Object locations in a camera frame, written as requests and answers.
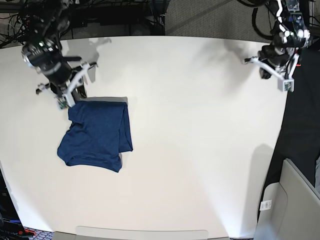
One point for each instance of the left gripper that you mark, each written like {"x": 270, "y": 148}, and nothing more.
{"x": 280, "y": 63}

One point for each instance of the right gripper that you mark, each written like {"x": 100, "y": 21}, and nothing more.
{"x": 66, "y": 78}

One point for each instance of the blue long-sleeve shirt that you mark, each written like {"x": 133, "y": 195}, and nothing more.
{"x": 98, "y": 134}

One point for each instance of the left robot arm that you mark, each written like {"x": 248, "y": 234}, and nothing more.
{"x": 287, "y": 37}

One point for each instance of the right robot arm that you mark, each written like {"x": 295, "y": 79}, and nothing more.
{"x": 42, "y": 51}

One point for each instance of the white barcode tag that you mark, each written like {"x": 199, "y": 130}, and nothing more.
{"x": 265, "y": 205}

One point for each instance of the grey plastic bin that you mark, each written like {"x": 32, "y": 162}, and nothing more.
{"x": 295, "y": 211}

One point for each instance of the black box with label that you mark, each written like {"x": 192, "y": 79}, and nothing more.
{"x": 9, "y": 229}

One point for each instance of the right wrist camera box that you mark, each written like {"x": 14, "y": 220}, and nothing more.
{"x": 65, "y": 102}

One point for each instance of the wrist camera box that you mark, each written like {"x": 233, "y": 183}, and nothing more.
{"x": 286, "y": 85}
{"x": 65, "y": 102}

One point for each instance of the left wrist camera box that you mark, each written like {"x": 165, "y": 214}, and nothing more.
{"x": 286, "y": 85}

